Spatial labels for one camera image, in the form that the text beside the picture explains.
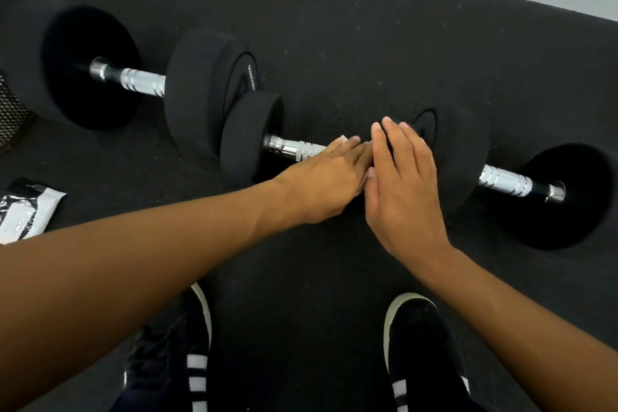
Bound large black dumbbell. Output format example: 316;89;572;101
0;0;260;156

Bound person's left black striped shoe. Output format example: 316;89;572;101
122;282;213;412

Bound person's right forearm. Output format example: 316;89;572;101
409;244;618;412

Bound metal mesh basket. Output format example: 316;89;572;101
0;73;35;153

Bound black and white wipes packet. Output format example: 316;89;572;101
0;177;68;246

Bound person's right black striped shoe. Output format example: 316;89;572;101
383;292;472;412

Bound person's black striped shoe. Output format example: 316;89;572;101
122;282;213;412
383;292;472;412

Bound person's left forearm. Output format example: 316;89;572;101
0;175;306;412

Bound person's left hand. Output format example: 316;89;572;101
269;135;376;226

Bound person's right hand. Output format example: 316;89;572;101
364;116;453;278

